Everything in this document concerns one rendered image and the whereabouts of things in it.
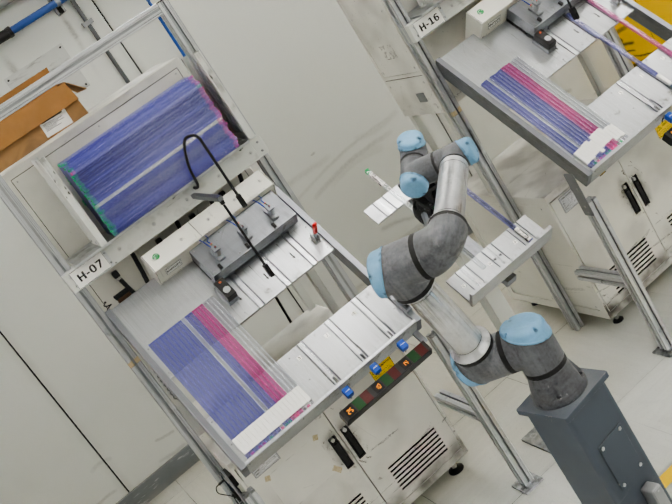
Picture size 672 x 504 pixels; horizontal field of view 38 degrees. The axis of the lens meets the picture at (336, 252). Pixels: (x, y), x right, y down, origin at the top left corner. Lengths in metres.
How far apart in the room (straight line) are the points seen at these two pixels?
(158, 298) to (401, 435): 0.95
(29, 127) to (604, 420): 2.02
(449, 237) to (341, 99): 2.82
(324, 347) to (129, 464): 2.06
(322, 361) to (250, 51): 2.24
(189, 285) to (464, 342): 1.05
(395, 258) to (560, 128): 1.28
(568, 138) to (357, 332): 0.99
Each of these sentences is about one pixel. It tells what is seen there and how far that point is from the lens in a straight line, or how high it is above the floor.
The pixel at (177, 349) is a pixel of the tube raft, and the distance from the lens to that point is 3.05.
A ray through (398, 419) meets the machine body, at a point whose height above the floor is 0.34.
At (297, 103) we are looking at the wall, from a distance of 4.91.
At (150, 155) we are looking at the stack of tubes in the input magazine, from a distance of 3.12.
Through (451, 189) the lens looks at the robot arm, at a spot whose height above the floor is 1.17.
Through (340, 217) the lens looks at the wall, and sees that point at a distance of 5.00.
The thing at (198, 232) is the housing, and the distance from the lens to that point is 3.17.
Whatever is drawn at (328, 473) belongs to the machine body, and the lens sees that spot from 3.32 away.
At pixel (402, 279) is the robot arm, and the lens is 2.27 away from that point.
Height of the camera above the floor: 1.92
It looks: 18 degrees down
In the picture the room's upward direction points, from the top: 33 degrees counter-clockwise
